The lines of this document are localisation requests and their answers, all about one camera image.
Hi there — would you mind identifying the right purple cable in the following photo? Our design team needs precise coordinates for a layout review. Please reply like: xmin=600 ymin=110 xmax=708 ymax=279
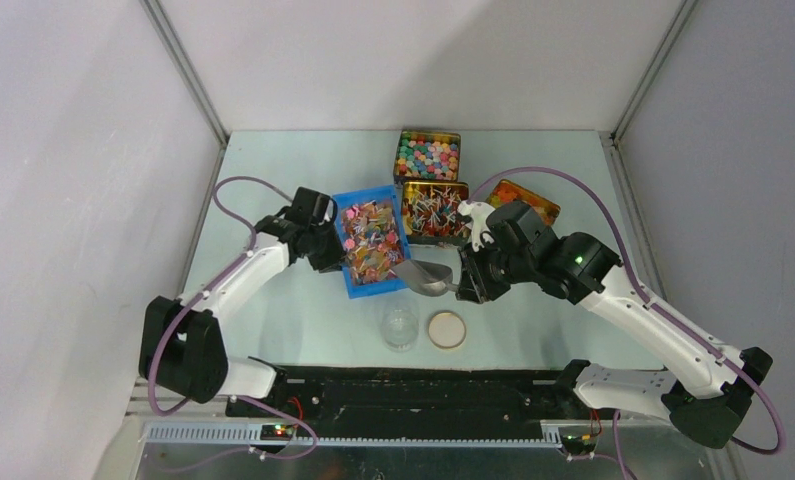
xmin=469 ymin=166 xmax=788 ymax=456

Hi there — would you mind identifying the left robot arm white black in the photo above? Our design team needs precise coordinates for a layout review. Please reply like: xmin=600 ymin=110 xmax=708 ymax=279
xmin=138 ymin=187 xmax=345 ymax=417

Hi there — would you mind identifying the clear plastic jar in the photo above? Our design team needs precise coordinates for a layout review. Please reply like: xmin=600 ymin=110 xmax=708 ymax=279
xmin=379 ymin=297 xmax=420 ymax=352

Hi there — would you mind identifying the blue plastic candy bin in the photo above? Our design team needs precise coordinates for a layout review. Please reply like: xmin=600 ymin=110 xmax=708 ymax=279
xmin=333 ymin=185 xmax=411 ymax=299

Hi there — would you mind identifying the tin of pastel candies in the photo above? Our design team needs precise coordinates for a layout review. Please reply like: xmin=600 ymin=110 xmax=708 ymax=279
xmin=392 ymin=129 xmax=462 ymax=185

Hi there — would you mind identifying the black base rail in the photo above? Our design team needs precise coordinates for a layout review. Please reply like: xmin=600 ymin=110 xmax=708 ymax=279
xmin=264 ymin=365 xmax=612 ymax=438

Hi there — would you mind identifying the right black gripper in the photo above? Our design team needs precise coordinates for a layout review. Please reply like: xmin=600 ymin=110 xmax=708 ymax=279
xmin=457 ymin=233 xmax=534 ymax=303

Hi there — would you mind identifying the metal scoop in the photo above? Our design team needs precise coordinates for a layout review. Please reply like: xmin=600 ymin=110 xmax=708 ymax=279
xmin=391 ymin=259 xmax=458 ymax=297

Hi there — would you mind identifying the tin of stick candies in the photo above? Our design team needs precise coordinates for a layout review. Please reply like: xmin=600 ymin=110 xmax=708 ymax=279
xmin=401 ymin=181 xmax=470 ymax=247

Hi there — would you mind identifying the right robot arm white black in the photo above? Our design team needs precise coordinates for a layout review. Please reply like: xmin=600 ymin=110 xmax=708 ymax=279
xmin=456 ymin=201 xmax=772 ymax=449

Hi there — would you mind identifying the tin of gummy candies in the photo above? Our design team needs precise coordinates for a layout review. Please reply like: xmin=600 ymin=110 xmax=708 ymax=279
xmin=486 ymin=179 xmax=561 ymax=226

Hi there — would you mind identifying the slotted cable duct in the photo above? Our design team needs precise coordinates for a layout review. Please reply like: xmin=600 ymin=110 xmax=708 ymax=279
xmin=142 ymin=422 xmax=562 ymax=448

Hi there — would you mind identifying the round gold jar lid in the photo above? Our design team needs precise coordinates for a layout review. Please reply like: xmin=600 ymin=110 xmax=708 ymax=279
xmin=427 ymin=311 xmax=467 ymax=350

